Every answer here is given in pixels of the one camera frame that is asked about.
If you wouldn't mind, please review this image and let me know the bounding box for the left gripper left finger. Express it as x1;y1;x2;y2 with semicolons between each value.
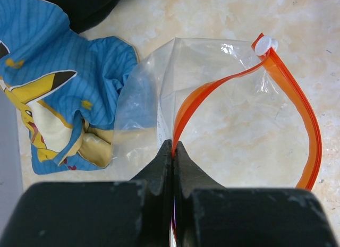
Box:
1;140;172;246

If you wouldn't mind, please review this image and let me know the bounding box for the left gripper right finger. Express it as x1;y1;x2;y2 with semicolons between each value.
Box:
173;143;337;246

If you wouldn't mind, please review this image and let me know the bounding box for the clear orange zip top bag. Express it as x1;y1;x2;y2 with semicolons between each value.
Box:
110;32;322;247

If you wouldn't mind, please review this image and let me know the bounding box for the blue Pikachu cloth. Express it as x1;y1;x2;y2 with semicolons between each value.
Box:
0;0;140;175

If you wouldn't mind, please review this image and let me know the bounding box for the black floral plush pillow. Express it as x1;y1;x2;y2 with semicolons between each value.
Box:
45;0;121;33

